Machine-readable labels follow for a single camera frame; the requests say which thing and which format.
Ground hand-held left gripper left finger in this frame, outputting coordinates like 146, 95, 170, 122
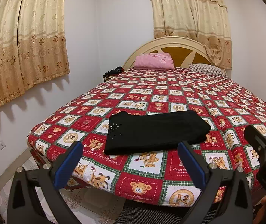
7, 141, 83, 224

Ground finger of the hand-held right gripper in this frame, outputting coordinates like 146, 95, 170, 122
244, 125, 266, 161

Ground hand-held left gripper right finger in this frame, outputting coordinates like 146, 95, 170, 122
178, 141, 253, 224

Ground black pants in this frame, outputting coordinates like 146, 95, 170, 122
104, 110, 212, 155

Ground person's dark grey clothing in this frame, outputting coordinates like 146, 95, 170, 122
118, 201, 217, 224

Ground striped pillow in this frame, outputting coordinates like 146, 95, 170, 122
189, 63, 228, 77

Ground red checked printed bedspread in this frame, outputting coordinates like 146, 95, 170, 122
27, 67, 266, 207

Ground dark patterned cloth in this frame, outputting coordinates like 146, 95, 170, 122
102, 66, 125, 82

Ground pink folded blanket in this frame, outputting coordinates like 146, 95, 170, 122
134, 53, 174, 70

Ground cream wooden headboard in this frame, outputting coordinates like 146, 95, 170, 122
122, 37, 217, 69

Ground beige floral curtain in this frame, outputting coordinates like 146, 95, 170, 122
148, 0, 232, 70
0, 0, 71, 117

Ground dark red bed frame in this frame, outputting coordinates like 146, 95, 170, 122
60, 176, 94, 192

